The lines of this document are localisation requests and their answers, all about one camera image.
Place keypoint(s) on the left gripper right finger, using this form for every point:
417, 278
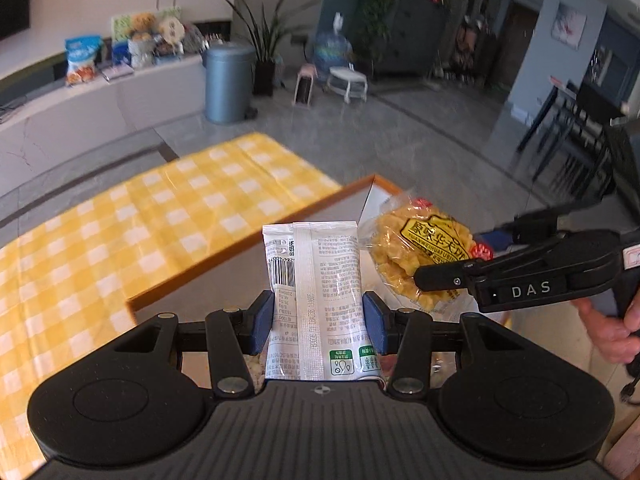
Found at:
406, 334

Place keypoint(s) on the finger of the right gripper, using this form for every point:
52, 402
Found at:
533, 227
450, 277

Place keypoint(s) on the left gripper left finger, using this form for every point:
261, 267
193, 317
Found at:
231, 335

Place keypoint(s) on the waffle snack packet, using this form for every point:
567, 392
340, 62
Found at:
410, 232

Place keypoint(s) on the white printed snack packet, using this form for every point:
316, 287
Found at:
318, 333

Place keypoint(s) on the person's right hand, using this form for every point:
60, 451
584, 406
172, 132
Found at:
613, 338

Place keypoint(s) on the orange cardboard box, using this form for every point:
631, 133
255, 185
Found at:
232, 283

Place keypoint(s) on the yellow checkered tablecloth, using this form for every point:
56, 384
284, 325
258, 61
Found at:
66, 285

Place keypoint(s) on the white round stool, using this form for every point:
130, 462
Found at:
348, 83

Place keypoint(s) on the pink small heater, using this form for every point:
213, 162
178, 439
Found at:
304, 87

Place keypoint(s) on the blue water jug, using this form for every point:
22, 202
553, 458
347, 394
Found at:
331, 49

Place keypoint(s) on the grey metal trash bin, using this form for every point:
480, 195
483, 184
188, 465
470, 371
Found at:
228, 81

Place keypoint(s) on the white marble tv cabinet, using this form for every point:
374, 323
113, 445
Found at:
70, 121

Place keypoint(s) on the potted long leaf plant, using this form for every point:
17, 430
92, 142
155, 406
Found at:
265, 32

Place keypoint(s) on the teddy bear in pot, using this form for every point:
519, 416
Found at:
141, 42

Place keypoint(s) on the blue snack bag on cabinet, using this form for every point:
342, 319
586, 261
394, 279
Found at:
81, 53

